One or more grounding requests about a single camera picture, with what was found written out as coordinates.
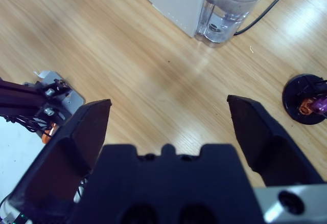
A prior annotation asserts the white box green light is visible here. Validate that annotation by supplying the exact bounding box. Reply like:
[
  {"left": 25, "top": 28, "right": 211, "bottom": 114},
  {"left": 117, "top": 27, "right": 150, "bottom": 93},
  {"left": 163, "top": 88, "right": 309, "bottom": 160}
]
[{"left": 0, "top": 193, "right": 34, "bottom": 224}]

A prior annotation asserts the dark camera post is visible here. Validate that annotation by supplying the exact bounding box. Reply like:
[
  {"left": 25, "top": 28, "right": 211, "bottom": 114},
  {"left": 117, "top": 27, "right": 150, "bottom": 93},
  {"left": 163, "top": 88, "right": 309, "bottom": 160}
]
[{"left": 0, "top": 77, "right": 48, "bottom": 119}]

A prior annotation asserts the black machine power cord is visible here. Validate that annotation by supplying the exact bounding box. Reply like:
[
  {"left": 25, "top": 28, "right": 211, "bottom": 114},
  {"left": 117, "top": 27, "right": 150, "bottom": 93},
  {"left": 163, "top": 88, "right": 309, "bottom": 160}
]
[{"left": 235, "top": 0, "right": 299, "bottom": 36}]

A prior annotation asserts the clear water tank dark lid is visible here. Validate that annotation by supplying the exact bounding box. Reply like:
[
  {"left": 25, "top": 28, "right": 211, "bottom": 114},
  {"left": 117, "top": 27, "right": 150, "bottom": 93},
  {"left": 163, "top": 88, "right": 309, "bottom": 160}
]
[{"left": 195, "top": 0, "right": 281, "bottom": 49}]

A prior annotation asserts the orange cable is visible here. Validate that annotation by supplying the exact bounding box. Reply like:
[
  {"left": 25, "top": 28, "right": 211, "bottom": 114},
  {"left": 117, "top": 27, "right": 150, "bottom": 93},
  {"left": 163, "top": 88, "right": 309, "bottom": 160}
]
[{"left": 42, "top": 123, "right": 57, "bottom": 143}]

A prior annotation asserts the purple coffee capsule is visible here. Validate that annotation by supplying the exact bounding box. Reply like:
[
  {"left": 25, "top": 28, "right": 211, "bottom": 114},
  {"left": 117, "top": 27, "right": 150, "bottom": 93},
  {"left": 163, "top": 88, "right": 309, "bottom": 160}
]
[{"left": 312, "top": 97, "right": 327, "bottom": 115}]

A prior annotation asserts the orange coffee capsule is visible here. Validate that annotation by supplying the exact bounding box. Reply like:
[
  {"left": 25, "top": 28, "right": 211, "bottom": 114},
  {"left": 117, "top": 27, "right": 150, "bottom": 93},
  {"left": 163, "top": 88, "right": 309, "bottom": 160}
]
[{"left": 298, "top": 100, "right": 314, "bottom": 115}]

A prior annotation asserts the black capsule holder with rods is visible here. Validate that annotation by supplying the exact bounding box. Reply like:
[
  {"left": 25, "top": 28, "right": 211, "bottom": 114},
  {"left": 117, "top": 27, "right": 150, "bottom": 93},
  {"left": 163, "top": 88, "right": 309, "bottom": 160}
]
[{"left": 282, "top": 73, "right": 327, "bottom": 125}]

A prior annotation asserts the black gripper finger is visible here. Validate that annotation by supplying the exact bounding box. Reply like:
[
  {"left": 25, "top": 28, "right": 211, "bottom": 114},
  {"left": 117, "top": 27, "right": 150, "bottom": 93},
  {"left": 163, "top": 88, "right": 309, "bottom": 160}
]
[
  {"left": 7, "top": 99, "right": 112, "bottom": 224},
  {"left": 226, "top": 95, "right": 325, "bottom": 188}
]

